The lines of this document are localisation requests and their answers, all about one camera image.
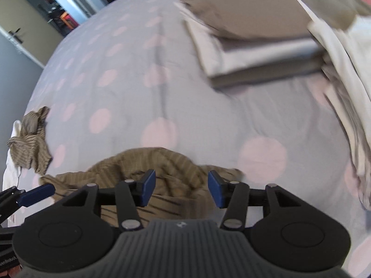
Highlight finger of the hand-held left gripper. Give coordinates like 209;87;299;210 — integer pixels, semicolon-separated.
0;183;56;209

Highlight cream crumpled garment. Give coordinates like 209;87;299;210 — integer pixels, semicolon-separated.
307;14;371;210

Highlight cluttered shelf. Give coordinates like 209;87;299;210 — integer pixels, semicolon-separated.
36;0;80;31

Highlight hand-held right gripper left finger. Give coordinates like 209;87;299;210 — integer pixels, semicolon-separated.
62;168;157;232

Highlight door handle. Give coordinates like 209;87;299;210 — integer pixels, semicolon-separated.
8;27;24;43

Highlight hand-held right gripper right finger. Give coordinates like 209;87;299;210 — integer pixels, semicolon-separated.
208;170;302;232

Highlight white cloth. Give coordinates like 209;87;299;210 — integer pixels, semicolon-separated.
3;120;25;228

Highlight tan striped pants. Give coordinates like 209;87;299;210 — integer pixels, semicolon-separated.
7;106;53;175

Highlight tan striped shirt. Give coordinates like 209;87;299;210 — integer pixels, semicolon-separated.
39;147;244;222

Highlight beige door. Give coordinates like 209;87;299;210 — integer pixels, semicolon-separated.
0;0;66;68

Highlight olive crumpled garment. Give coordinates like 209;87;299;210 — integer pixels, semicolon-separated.
285;0;371;32

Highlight taupe folded garment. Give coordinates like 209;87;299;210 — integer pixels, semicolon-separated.
177;0;315;40

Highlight light grey folded garment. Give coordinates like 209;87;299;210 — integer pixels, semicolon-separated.
173;1;326;77

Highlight grey pink-dotted bedspread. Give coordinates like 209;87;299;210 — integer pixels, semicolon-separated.
6;0;371;278

